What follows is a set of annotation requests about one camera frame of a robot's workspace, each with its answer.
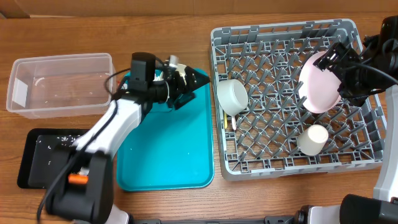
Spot grey bowl with rice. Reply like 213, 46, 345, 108
216, 79, 248, 116

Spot cream bowl with peanuts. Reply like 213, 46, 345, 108
175, 63, 196, 85

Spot yellow plastic spoon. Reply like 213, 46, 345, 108
223, 112, 228, 129

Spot clear plastic bin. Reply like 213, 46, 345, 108
6, 53, 116, 119

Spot white paper cup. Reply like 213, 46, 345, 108
297, 124, 328, 156

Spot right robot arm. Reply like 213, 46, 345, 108
313, 16, 397, 223

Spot grey dishwasher rack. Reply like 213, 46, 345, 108
210, 19, 387, 181

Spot spilled rice and peanuts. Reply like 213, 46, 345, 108
43, 135, 80, 152

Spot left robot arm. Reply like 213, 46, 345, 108
36, 52, 210, 223

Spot pink round plate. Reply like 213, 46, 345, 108
298, 51, 341, 113

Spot black plastic tray bin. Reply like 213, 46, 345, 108
17, 128, 88, 189

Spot orange carrot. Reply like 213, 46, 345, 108
68, 174, 88, 185

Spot teal plastic tray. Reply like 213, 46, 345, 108
116, 85, 215, 192

